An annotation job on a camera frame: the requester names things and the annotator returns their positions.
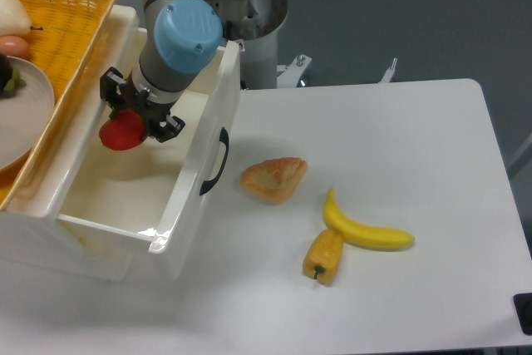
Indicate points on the black drawer handle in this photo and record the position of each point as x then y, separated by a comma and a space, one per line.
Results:
217, 162

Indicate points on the open white upper drawer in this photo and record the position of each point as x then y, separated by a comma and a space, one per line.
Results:
147, 199

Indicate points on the golden pastry turnover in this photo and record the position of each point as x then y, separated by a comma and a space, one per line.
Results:
274, 181

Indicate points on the red bell pepper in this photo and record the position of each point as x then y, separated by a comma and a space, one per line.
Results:
123, 131

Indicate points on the yellow woven basket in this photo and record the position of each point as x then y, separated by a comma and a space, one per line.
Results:
71, 29

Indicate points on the white table frame post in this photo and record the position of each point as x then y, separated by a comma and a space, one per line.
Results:
390, 71

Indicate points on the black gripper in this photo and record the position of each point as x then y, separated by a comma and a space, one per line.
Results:
151, 103

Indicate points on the white pear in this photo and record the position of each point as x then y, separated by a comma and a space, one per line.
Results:
15, 20

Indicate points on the dark eggplant with green stem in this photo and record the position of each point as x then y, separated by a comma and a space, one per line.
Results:
10, 78

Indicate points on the yellow banana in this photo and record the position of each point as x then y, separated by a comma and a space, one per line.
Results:
363, 235

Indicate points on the grey round plate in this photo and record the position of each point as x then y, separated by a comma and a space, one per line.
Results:
26, 114

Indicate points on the yellow bell pepper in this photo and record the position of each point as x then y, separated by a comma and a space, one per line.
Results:
322, 260

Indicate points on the white metal bracket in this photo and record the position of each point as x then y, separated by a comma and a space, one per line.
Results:
293, 75

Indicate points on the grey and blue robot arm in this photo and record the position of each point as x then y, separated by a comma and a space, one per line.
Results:
182, 39

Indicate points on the black object at table edge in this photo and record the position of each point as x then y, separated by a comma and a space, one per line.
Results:
523, 308

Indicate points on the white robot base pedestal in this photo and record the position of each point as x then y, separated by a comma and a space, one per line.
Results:
254, 25

